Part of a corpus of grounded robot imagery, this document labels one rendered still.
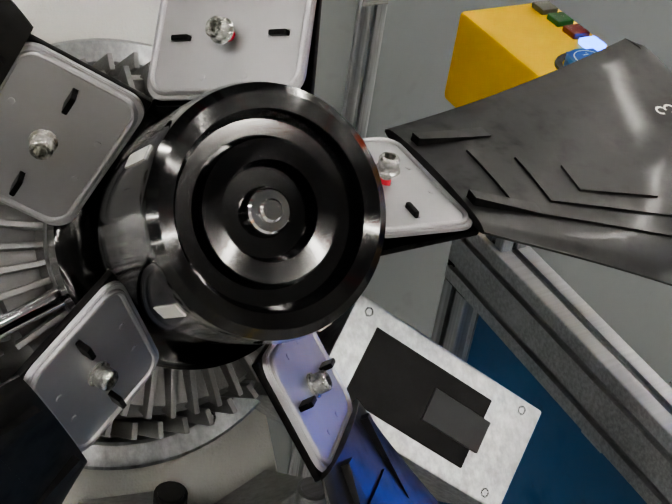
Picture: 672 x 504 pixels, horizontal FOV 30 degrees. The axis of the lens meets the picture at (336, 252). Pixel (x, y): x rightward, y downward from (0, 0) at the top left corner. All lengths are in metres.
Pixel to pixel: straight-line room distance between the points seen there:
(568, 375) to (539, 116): 0.44
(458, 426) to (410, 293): 1.07
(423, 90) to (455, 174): 0.96
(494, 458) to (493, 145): 0.20
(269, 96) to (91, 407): 0.17
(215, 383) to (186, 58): 0.19
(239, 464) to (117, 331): 0.28
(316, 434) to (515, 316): 0.60
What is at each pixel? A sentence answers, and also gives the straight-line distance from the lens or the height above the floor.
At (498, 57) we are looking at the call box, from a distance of 1.10.
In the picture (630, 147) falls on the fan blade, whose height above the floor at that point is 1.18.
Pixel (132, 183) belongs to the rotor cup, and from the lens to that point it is 0.56.
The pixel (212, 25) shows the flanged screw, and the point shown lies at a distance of 0.63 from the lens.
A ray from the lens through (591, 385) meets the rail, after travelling 1.13.
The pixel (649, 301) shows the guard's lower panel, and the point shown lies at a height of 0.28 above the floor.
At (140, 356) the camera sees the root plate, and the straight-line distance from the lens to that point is 0.63.
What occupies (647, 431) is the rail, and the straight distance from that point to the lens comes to 1.10.
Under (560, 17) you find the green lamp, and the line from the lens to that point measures 1.16.
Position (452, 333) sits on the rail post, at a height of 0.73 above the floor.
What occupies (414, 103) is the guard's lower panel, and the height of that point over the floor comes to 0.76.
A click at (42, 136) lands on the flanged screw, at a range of 0.60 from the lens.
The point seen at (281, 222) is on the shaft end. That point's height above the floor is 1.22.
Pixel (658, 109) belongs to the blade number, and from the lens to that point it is 0.82.
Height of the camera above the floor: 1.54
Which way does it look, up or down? 36 degrees down
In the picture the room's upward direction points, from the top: 9 degrees clockwise
